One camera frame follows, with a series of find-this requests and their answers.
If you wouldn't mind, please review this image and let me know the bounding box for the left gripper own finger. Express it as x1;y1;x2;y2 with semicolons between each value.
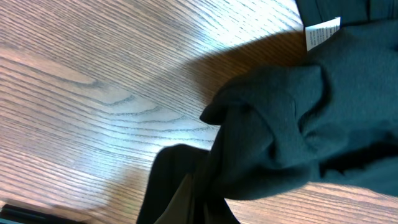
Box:
155;174;195;224

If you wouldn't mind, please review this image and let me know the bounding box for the black t-shirt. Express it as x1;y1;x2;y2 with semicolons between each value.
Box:
137;1;397;223

